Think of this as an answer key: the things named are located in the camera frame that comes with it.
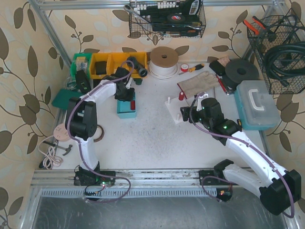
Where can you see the dark grey pipe fitting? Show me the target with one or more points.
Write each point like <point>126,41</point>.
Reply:
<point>133,62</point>

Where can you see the black box in bin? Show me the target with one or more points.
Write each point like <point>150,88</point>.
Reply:
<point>100,67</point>

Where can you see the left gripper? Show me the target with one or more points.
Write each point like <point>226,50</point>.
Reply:
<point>128,94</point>

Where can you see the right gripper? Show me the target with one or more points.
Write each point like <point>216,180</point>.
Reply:
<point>186,114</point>

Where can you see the blue clear toolbox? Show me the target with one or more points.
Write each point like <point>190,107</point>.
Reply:
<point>256,107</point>

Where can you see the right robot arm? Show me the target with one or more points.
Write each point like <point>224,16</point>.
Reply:
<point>277,188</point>

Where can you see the green storage bin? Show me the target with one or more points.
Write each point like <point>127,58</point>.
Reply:
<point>80,61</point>

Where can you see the wire basket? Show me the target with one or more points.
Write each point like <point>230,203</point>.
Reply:
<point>280,53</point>
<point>158,19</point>

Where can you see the right wire basket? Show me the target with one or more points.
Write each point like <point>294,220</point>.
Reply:
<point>280,53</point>

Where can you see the red white tape roll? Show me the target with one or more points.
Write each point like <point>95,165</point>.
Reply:
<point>184,67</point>

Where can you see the brown tape roll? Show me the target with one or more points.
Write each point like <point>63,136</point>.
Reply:
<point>99,134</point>

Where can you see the white peg base plate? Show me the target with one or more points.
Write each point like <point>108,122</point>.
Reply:
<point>173,105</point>

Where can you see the black rectangular block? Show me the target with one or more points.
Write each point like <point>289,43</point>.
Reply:
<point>96,82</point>

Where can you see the beige work glove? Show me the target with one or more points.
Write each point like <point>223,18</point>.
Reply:
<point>202,82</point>

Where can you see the silver wrench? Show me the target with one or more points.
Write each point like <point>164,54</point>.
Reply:
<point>129,9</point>

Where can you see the blue plastic tray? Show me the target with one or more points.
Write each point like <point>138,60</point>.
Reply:
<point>124,110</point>

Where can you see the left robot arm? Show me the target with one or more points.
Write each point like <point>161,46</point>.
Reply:
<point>81,117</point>

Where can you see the black disc spool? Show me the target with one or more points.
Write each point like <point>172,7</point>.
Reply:
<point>238,70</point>

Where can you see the green cutting mat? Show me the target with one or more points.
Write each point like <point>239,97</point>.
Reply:
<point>62,98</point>

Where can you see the orange handled pliers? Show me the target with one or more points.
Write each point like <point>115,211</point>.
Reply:
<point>252,27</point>

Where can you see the top wire basket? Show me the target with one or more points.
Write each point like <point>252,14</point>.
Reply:
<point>158,19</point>

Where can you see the red spring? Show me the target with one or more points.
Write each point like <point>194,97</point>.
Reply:
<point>181,96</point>
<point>133,105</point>

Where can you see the black tape roll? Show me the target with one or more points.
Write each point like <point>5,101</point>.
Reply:
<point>175,18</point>

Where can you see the black green meter device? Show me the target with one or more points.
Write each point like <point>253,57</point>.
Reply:
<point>82,82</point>

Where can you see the small hammer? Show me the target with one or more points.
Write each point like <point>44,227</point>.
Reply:
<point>67,150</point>

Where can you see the white cable spool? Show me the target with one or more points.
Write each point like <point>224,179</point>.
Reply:
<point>163,63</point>

